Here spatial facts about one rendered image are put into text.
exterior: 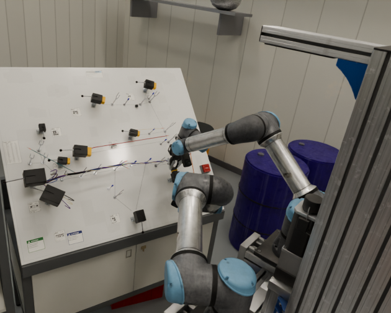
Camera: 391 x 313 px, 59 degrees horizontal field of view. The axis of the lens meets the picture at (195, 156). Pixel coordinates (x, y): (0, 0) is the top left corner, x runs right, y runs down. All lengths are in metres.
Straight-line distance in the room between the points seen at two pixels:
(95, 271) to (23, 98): 1.00
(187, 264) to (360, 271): 0.46
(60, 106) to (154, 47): 3.32
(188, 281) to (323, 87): 3.22
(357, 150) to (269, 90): 3.34
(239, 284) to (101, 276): 1.21
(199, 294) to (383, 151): 0.59
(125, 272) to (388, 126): 1.66
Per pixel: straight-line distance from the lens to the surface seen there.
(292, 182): 1.54
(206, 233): 2.33
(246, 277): 1.04
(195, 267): 1.03
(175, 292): 1.02
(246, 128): 1.46
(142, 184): 2.02
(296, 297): 1.16
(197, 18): 4.73
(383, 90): 0.87
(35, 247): 1.84
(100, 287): 2.15
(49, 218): 1.86
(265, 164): 2.97
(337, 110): 3.95
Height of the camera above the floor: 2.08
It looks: 25 degrees down
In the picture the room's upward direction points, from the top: 8 degrees clockwise
